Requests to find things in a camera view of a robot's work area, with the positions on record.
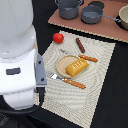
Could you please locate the pink wooden board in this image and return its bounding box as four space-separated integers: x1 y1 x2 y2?
48 0 128 42

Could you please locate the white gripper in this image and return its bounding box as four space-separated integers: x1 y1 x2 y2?
0 49 47 110

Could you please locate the beige bowl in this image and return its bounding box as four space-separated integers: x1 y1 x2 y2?
119 5 128 30

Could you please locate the round wooden plate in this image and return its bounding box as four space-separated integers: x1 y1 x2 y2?
56 55 80 78

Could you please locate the knife with wooden handle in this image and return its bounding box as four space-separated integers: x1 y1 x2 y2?
59 49 98 63

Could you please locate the red toy tomato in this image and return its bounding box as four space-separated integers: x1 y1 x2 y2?
53 33 64 43

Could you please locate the fork with wooden handle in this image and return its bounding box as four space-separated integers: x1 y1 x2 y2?
46 71 86 89

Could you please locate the grey pot with handles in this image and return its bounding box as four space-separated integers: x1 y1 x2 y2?
55 0 83 19

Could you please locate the brown wooden stick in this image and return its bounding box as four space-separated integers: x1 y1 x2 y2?
76 38 85 53

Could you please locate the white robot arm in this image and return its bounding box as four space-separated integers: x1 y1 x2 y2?
0 0 47 110

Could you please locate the white woven placemat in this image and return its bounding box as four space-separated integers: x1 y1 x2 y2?
42 31 115 128

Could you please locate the grey saucepan with handle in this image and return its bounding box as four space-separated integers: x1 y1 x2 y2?
81 6 120 24

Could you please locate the yellow toy bread loaf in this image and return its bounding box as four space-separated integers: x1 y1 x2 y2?
65 58 89 77

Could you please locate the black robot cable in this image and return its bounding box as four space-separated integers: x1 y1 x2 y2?
0 87 46 116

